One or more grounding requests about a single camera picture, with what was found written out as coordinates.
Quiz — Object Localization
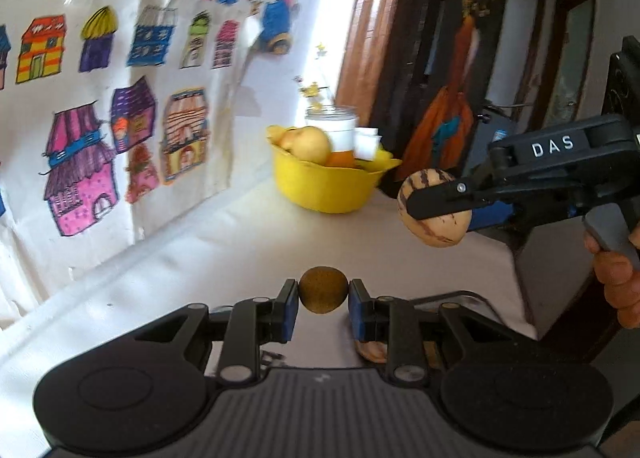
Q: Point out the orange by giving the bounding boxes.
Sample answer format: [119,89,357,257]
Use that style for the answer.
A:
[324,150,358,169]

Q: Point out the tan passion fruit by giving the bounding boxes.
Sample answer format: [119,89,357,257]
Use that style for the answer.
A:
[356,340,390,364]

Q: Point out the striped pepino melon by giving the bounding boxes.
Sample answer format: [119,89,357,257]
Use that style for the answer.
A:
[397,169,473,249]

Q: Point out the yellow flowers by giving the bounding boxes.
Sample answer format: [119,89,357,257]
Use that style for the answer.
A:
[294,42,333,111]

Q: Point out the small green-brown kiwi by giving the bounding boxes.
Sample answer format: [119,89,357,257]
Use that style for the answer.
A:
[298,266,349,314]

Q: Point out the white printed tablecloth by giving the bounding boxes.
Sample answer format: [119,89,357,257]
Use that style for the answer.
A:
[0,173,538,458]

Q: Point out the glass jar with white label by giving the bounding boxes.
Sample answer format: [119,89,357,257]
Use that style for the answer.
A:
[305,105,361,154]

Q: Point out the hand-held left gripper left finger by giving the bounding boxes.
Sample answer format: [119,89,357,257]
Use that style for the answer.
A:
[135,279,300,385]

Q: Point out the house drawings paper sheet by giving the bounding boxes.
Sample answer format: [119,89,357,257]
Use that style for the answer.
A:
[0,0,311,329]

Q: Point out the dark wall poster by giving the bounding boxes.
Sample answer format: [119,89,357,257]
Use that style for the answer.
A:
[385,0,516,189]

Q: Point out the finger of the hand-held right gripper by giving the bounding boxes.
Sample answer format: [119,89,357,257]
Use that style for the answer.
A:
[470,199,521,234]
[406,170,501,222]

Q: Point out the wooden door frame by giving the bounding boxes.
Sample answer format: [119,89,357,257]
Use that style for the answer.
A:
[335,0,441,124]

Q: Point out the yellow bowl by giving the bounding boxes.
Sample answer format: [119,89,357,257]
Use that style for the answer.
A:
[266,124,402,215]

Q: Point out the person's right hand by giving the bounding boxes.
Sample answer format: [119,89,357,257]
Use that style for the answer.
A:
[584,232,640,331]

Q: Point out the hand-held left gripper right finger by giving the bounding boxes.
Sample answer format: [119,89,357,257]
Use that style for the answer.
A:
[350,279,521,385]

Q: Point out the dark framed door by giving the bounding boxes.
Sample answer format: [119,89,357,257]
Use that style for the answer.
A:
[505,0,598,139]

